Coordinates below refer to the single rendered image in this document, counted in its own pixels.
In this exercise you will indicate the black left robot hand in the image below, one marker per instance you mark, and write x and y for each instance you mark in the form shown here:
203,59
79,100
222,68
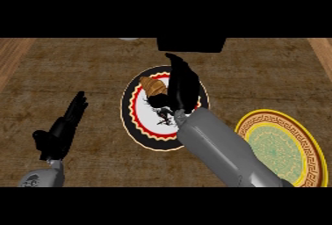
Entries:
61,133

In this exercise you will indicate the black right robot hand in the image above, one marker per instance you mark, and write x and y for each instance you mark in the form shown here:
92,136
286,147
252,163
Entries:
182,85

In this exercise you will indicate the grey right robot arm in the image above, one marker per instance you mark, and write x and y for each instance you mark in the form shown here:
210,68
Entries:
221,149

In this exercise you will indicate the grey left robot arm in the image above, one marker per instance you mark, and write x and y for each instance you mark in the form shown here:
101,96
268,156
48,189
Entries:
44,177

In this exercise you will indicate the brown croissant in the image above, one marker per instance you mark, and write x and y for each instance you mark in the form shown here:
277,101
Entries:
154,85

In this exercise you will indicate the black red white plate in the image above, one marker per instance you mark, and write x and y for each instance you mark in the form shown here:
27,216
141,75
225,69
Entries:
145,123

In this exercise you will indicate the yellow brown green plate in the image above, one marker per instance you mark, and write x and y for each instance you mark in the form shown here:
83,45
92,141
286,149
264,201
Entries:
281,149

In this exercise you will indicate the black box appliance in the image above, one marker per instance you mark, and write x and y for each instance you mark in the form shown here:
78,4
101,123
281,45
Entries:
191,44

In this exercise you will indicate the brown woven placemat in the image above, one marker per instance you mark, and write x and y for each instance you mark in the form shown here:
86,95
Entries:
109,76

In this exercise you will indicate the pale round object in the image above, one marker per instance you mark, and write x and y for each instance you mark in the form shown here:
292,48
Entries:
129,39

